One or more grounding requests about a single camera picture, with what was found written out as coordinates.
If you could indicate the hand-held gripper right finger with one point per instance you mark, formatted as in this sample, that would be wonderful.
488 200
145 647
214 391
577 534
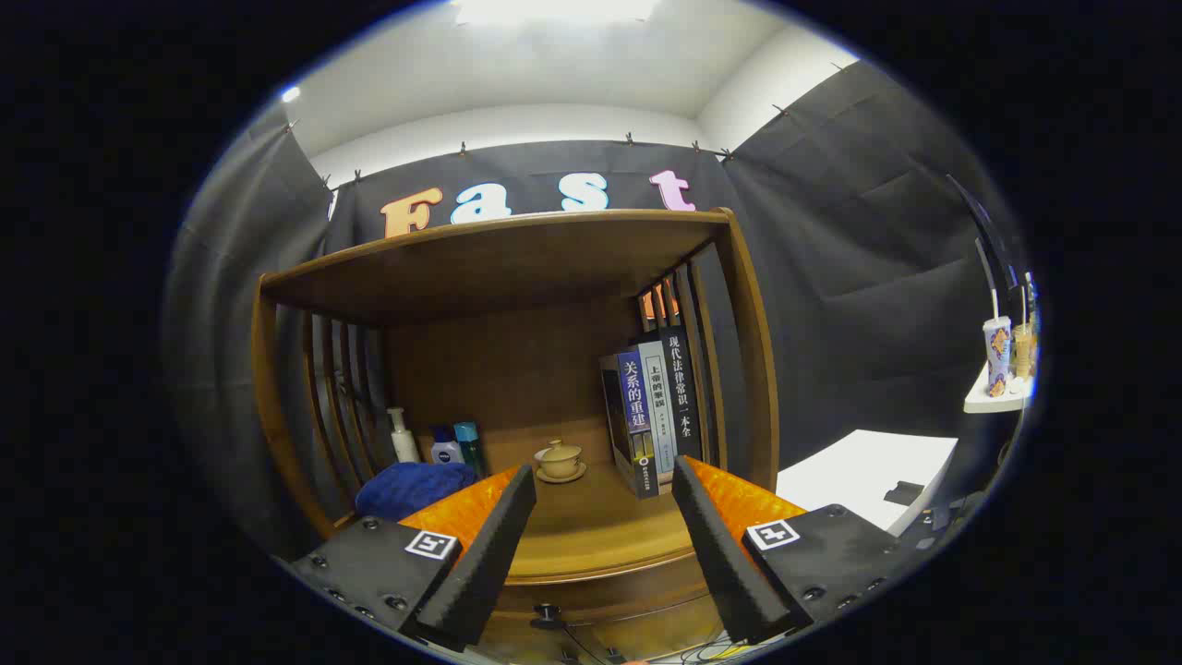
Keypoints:
720 554

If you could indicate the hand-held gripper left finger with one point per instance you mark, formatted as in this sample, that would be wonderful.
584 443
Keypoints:
489 554

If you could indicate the wooden drawer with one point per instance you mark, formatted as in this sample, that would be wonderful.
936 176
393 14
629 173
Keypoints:
637 600

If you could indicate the wooden countertop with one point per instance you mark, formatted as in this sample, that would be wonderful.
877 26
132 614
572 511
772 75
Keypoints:
591 526

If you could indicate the wooden cabinet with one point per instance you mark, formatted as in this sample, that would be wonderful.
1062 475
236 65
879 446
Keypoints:
517 268

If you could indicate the blue towel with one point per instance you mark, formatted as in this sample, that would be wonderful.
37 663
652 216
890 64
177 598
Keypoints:
411 488

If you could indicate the teal bottle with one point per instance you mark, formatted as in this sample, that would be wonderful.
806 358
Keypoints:
468 448

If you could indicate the white blue lotion bottle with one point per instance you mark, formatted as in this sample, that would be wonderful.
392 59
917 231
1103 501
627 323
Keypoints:
447 451

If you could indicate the beige saucer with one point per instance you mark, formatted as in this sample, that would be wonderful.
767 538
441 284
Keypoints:
578 474

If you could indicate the beige lidded teacup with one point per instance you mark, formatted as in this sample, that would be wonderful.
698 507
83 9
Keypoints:
560 457

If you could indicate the white pump bottle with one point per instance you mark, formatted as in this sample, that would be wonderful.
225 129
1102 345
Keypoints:
404 448

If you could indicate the blue spine book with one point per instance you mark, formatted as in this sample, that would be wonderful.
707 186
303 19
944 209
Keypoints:
635 406

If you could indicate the white shelf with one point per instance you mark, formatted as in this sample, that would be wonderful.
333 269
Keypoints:
993 403

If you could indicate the brown cup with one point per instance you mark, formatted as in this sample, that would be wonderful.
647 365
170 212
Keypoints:
1023 351

